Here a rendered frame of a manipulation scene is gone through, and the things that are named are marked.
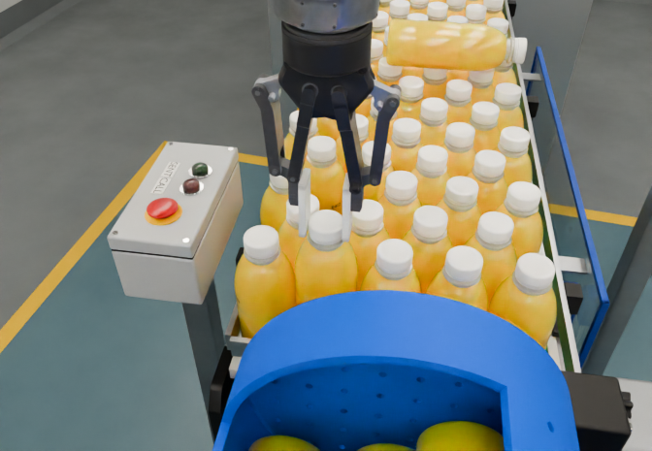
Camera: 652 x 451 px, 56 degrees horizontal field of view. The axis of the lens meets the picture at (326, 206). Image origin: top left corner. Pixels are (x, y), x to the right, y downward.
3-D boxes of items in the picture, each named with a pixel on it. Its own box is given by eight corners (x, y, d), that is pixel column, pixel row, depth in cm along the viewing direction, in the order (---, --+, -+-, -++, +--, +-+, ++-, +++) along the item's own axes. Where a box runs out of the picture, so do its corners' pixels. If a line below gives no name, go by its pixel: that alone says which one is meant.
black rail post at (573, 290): (551, 337, 83) (567, 297, 78) (549, 319, 85) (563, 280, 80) (569, 338, 83) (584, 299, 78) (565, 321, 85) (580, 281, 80)
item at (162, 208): (143, 221, 71) (141, 213, 70) (154, 202, 74) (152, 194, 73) (173, 224, 71) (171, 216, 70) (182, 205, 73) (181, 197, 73)
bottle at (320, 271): (317, 374, 74) (316, 268, 62) (288, 336, 79) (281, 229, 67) (364, 348, 77) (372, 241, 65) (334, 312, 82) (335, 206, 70)
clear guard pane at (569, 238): (526, 477, 113) (602, 303, 82) (499, 209, 173) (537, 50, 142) (529, 478, 113) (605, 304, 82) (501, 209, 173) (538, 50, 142)
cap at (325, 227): (320, 254, 64) (320, 241, 63) (301, 233, 66) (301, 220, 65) (351, 240, 66) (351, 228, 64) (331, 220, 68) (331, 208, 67)
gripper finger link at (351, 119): (334, 71, 55) (348, 69, 55) (354, 171, 62) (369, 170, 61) (327, 92, 52) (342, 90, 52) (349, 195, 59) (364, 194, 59)
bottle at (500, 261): (486, 315, 85) (512, 213, 73) (503, 356, 80) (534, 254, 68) (437, 319, 85) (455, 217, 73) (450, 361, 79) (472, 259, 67)
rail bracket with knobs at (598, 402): (522, 471, 69) (542, 422, 62) (516, 415, 74) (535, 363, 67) (613, 485, 67) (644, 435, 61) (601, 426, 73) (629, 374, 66)
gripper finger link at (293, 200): (299, 166, 59) (269, 163, 59) (300, 207, 62) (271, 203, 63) (302, 157, 60) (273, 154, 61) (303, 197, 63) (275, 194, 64)
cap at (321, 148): (302, 154, 83) (301, 144, 82) (325, 145, 85) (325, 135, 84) (317, 169, 81) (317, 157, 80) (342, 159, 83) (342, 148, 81)
